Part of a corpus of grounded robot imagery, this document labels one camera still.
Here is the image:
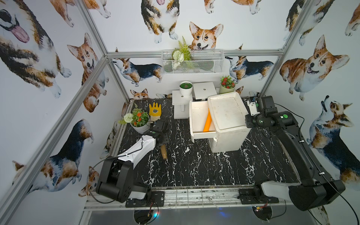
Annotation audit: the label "white cup green top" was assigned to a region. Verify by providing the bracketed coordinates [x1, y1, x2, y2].
[179, 81, 193, 98]

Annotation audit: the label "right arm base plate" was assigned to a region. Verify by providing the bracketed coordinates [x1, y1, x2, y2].
[237, 188, 279, 205]

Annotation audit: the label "red flower pot plant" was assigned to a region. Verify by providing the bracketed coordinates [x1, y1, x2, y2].
[219, 76, 235, 94]

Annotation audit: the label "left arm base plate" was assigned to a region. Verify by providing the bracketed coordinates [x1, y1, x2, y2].
[125, 191, 165, 208]

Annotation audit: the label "white stepped display stand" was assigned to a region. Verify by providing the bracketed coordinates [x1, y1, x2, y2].
[172, 82, 217, 119]

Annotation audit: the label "orange microphone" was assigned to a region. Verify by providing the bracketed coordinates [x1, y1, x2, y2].
[203, 110, 212, 133]

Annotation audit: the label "green fern white flowers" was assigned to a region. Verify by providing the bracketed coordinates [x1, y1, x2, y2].
[172, 37, 192, 71]

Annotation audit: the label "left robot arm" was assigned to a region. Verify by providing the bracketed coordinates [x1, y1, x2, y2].
[96, 120, 169, 205]

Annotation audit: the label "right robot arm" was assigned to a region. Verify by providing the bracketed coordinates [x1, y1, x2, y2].
[245, 96, 346, 211]

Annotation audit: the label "gold brown microphone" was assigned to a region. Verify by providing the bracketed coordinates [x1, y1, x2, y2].
[160, 144, 168, 160]

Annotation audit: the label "white wire wall basket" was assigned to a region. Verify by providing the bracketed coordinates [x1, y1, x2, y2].
[161, 49, 225, 74]

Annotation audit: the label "yellow work glove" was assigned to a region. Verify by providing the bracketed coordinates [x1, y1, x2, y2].
[149, 102, 162, 122]

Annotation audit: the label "white drawer cabinet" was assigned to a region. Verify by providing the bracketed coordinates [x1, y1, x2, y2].
[208, 92, 251, 153]

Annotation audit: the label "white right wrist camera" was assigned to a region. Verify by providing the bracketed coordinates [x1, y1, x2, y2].
[247, 100, 260, 116]

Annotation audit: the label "white top drawer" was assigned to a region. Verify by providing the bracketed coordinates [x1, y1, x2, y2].
[189, 101, 216, 143]

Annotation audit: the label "orange flower white pot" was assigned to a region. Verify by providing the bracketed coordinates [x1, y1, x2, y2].
[118, 104, 150, 134]

